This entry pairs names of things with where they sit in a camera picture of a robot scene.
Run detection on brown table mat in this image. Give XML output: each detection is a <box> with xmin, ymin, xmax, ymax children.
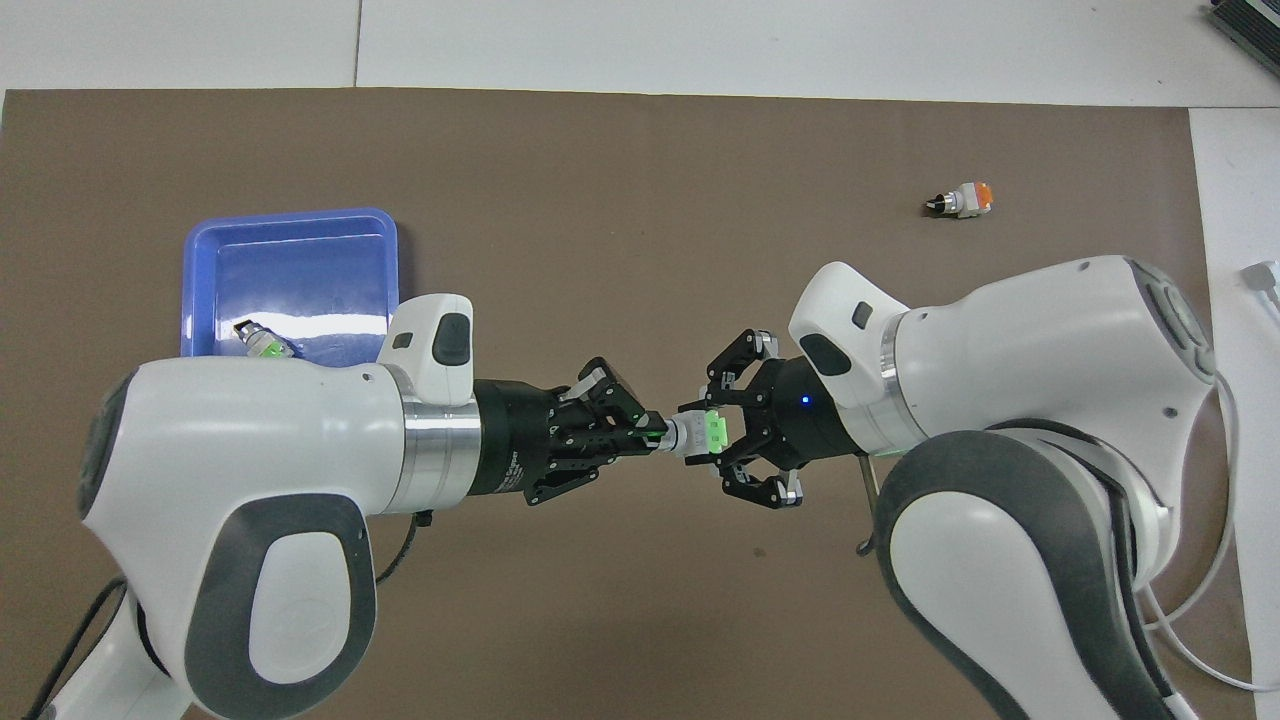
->
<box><xmin>0</xmin><ymin>88</ymin><xmax>1259</xmax><ymax>720</ymax></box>

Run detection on green selector switch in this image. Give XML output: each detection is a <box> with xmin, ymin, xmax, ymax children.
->
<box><xmin>655</xmin><ymin>408</ymin><xmax>731</xmax><ymax>463</ymax></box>
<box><xmin>233</xmin><ymin>320</ymin><xmax>298</xmax><ymax>362</ymax></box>

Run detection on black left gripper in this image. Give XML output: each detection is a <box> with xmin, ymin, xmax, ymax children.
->
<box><xmin>478</xmin><ymin>357</ymin><xmax>669</xmax><ymax>504</ymax></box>

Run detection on orange selector switch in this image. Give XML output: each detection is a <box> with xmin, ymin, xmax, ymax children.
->
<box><xmin>922</xmin><ymin>181</ymin><xmax>996</xmax><ymax>220</ymax></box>

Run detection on grey ribbed device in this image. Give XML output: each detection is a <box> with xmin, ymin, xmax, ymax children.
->
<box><xmin>1205</xmin><ymin>0</ymin><xmax>1280</xmax><ymax>57</ymax></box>

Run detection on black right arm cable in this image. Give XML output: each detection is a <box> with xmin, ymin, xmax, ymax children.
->
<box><xmin>855</xmin><ymin>455</ymin><xmax>883</xmax><ymax>557</ymax></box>

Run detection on blue plastic tray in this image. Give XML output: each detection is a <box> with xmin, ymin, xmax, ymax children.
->
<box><xmin>182</xmin><ymin>207</ymin><xmax>400</xmax><ymax>363</ymax></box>

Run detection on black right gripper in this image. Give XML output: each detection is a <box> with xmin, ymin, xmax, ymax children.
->
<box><xmin>680</xmin><ymin>330</ymin><xmax>851</xmax><ymax>511</ymax></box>

